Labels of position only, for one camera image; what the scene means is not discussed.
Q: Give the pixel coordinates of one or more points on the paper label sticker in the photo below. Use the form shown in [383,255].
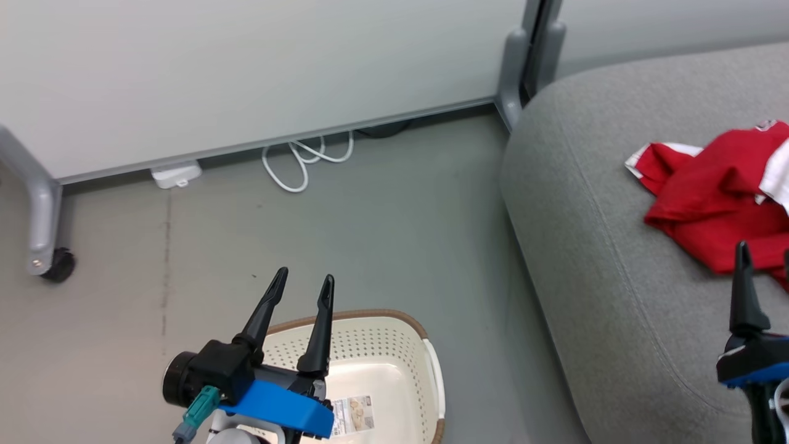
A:
[352,416]

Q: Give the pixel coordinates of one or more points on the grey fabric sofa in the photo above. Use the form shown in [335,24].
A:
[585,216]

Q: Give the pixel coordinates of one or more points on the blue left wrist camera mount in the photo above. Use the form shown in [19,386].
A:
[277,407]

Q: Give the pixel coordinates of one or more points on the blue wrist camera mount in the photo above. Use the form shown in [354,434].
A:
[277,407]
[764,375]

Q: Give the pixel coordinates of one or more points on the narrow white partition panel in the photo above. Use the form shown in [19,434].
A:
[647,24]

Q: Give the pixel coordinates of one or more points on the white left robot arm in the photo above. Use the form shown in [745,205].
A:
[237,438]

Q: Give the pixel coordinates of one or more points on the black caster wheel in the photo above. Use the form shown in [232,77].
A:
[60,266]

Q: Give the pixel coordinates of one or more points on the cream perforated laundry basket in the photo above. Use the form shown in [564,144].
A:
[394,351]

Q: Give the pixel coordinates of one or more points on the white power adapter box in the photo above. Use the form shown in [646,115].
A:
[175,174]

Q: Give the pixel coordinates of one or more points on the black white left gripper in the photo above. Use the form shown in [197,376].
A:
[219,370]

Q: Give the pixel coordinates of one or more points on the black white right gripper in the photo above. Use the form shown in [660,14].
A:
[755,354]

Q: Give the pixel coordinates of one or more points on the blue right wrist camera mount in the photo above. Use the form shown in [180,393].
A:
[764,375]

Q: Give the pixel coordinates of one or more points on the wide white partition panel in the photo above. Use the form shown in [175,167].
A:
[246,61]

